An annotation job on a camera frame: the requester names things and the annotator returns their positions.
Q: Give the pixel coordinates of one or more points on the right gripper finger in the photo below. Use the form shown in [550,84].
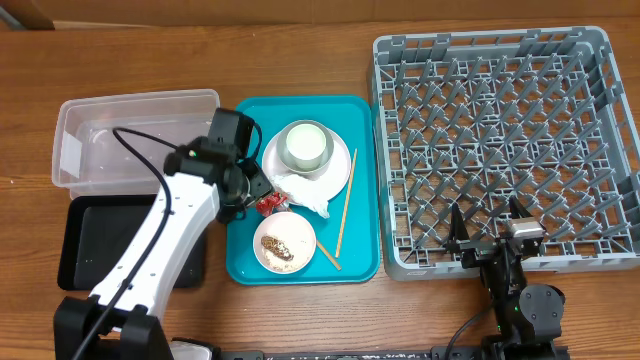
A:
[457,230]
[517,209]

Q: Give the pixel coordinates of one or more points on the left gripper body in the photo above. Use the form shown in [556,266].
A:
[254,183]

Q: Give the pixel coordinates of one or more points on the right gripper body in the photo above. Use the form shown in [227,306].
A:
[476,253]

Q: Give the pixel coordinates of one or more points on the red snack wrapper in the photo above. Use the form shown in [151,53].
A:
[275,202]

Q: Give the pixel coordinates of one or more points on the grey-white bowl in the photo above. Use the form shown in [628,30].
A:
[287,159]

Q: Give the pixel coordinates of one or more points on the white napkin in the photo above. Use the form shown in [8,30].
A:
[303,192]

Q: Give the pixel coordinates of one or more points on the small pink bowl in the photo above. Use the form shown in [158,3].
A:
[282,225]

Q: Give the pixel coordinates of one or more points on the food scraps rice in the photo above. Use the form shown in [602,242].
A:
[284,255]

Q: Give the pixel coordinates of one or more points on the white cup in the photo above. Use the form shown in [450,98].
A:
[306,143]

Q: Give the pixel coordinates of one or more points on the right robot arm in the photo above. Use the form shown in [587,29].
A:
[528,316]

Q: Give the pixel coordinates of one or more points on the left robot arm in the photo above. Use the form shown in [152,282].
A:
[209,179]

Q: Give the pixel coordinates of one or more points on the pink plate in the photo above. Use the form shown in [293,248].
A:
[329,181]

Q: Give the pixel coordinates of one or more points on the grey plastic dish rack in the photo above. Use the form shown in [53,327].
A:
[473,119]

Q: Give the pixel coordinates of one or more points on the wooden chopstick diagonal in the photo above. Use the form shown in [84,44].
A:
[318,244]

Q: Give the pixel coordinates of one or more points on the wooden chopstick right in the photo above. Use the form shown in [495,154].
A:
[346,204]

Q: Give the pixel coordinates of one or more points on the teal plastic tray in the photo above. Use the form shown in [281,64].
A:
[349,117]

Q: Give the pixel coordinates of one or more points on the black tray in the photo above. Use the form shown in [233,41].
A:
[98,231]

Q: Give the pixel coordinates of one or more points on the clear plastic bin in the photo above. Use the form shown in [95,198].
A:
[88,159]

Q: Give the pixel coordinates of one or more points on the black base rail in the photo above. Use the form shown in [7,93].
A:
[435,353]

